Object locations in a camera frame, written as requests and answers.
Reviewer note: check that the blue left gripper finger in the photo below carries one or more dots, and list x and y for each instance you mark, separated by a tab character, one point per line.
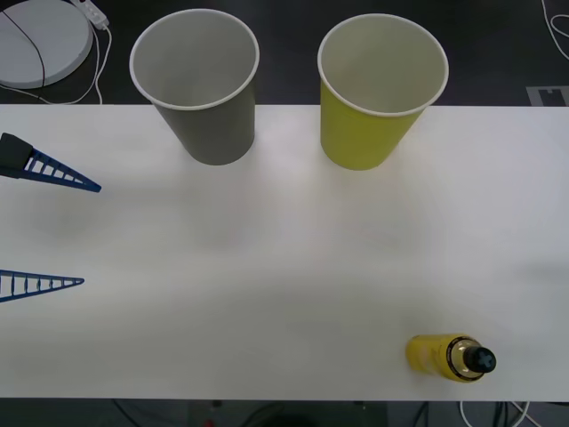
13	153
71	281

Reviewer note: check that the yellow bottle with black cap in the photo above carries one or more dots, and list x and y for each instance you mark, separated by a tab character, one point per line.
427	351

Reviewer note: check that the white round stand base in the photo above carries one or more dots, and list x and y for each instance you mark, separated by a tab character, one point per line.
53	44

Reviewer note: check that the white power strip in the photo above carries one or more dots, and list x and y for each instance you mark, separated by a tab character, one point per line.
95	13

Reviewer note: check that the grey waste bin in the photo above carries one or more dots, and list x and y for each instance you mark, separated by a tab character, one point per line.
213	138

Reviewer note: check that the yellow-green waste bin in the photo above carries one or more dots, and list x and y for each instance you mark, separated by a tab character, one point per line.
355	138

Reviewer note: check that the grey square floor plate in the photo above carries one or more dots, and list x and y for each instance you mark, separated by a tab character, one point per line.
533	95

